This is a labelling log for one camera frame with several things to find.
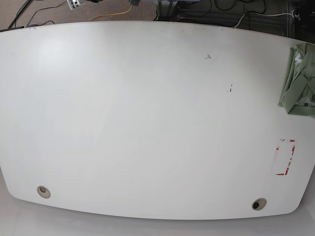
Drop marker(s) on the green t-shirt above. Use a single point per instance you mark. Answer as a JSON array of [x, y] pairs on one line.
[[298, 92]]

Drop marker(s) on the right table grommet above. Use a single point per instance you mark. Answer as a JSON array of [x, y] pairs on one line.
[[259, 204]]

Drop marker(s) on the table grommet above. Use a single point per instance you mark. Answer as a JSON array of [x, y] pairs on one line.
[[43, 192], [259, 204]]

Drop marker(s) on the left table grommet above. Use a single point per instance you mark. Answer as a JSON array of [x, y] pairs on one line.
[[43, 192]]

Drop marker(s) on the red tape marking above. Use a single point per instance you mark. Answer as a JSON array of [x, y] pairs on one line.
[[283, 156]]

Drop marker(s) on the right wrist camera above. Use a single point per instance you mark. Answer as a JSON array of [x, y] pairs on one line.
[[73, 4]]

